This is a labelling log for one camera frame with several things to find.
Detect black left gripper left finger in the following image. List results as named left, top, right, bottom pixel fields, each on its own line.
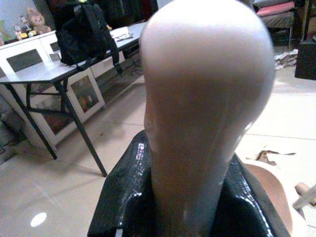
left=87, top=130, right=158, bottom=237

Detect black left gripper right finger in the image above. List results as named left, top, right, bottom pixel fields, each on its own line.
left=216, top=153, right=291, bottom=237

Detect white plastic handle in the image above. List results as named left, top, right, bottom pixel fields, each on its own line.
left=138, top=0, right=276, bottom=237

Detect brown dustpan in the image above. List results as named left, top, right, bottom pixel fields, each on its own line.
left=243, top=162, right=295, bottom=237

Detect torn cardboard scrap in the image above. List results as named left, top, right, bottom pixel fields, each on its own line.
left=253, top=145, right=297, bottom=166

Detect small brown wood piece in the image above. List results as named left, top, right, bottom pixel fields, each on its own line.
left=294, top=182, right=316, bottom=207

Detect white cabinet with glass doors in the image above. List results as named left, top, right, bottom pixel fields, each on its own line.
left=0, top=30, right=147, bottom=152

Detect grey folding table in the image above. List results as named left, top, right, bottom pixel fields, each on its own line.
left=0, top=21, right=149, bottom=177

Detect crumpled newspaper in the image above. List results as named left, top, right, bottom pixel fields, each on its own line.
left=273, top=48, right=300, bottom=71

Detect black box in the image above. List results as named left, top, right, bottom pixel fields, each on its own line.
left=294, top=40, right=316, bottom=81

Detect white papers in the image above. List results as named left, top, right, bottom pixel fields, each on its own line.
left=109, top=26, right=134, bottom=42

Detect black backpack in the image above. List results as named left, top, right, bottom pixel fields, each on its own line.
left=52, top=0, right=124, bottom=75

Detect dark wooden chair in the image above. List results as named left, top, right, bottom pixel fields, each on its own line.
left=252, top=0, right=306, bottom=48

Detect beige plush bunny toy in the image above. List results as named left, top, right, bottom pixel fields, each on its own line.
left=26, top=6, right=52, bottom=35

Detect small cartoon figurine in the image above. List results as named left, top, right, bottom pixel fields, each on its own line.
left=12, top=23, right=23, bottom=41

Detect red cushion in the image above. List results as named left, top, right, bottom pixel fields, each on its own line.
left=256, top=5, right=296, bottom=18

